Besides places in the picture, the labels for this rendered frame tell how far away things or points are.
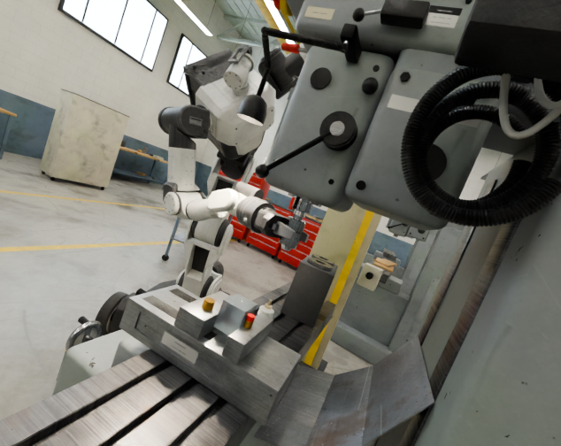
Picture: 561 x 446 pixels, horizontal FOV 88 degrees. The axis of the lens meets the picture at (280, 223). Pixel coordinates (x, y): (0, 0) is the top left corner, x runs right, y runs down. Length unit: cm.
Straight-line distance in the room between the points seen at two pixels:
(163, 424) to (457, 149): 63
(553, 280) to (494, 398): 16
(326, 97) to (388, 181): 22
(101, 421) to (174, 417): 10
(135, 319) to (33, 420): 22
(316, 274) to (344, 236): 148
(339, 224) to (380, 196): 188
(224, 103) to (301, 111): 48
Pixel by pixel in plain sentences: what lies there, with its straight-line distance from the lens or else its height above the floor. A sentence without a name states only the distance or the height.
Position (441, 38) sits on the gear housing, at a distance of 66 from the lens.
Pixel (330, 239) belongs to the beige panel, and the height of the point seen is 108.
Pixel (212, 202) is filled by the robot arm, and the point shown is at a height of 121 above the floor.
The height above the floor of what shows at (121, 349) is 83.
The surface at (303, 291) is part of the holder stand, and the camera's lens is 98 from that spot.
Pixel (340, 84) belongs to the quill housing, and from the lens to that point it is 66.
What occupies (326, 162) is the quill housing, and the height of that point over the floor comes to 139.
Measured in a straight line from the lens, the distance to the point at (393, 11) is 65.
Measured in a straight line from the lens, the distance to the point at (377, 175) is 57.
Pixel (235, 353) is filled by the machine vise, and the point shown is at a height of 102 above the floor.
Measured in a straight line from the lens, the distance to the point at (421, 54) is 65.
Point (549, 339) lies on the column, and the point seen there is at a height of 126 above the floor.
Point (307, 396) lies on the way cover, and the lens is 82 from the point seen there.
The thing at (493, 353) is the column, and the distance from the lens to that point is 49.
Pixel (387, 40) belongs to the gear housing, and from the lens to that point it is 66.
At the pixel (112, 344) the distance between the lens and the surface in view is 102.
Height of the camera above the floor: 131
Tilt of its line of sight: 6 degrees down
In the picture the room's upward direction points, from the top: 21 degrees clockwise
